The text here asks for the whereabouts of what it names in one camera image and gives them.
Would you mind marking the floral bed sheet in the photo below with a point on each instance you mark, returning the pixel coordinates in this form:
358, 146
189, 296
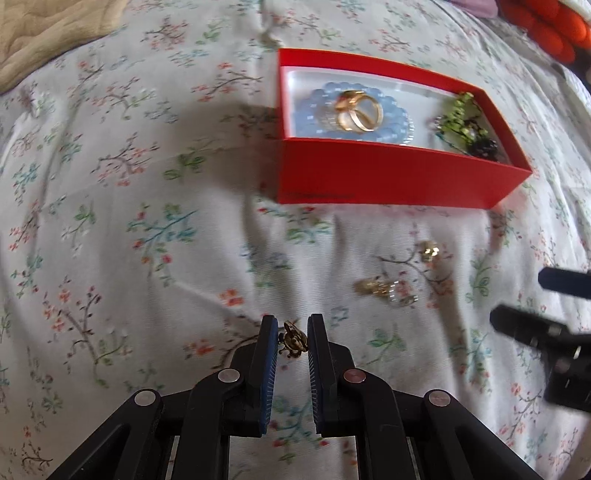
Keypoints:
141, 243

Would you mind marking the gold stud earring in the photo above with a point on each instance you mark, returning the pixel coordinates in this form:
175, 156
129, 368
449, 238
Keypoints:
429, 251

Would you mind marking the orange plush toy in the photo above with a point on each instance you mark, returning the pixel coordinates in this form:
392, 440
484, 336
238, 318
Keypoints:
561, 28

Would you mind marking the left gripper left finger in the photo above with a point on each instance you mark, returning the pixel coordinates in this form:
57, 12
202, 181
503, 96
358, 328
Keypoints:
184, 435

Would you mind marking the purple pillow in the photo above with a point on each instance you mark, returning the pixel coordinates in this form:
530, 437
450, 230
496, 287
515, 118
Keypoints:
486, 9

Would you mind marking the gold rings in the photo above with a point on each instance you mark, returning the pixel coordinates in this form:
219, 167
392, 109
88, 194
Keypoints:
358, 113

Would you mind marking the beige quilted blanket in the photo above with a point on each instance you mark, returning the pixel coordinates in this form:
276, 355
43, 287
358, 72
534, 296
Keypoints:
35, 32

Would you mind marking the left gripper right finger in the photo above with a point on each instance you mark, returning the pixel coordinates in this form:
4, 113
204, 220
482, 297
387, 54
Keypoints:
400, 435

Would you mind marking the red jewelry box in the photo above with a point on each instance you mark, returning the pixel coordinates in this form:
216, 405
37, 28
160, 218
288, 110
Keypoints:
356, 129

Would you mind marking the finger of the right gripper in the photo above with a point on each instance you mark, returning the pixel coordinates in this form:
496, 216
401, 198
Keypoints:
567, 282
554, 340

